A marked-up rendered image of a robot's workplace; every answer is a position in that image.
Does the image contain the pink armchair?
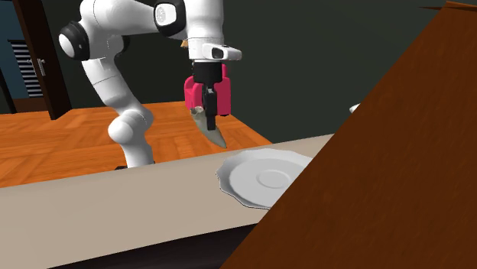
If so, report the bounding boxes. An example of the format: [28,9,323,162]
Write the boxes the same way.
[183,63,232,117]

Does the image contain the white scalloped plate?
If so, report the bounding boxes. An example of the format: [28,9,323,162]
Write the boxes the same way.
[216,147,314,211]

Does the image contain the white slatted shutter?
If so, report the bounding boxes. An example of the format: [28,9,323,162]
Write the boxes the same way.
[8,38,44,99]

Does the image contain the grey pointed blade tool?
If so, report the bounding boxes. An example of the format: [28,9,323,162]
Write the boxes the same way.
[190,106,229,150]

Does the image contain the dark brown door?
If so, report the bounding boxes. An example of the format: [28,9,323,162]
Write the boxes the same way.
[12,0,73,121]

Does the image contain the brown wooden panel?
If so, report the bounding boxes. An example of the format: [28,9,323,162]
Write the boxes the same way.
[219,0,477,269]

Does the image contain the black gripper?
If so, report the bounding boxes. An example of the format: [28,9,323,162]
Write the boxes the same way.
[192,61,225,131]

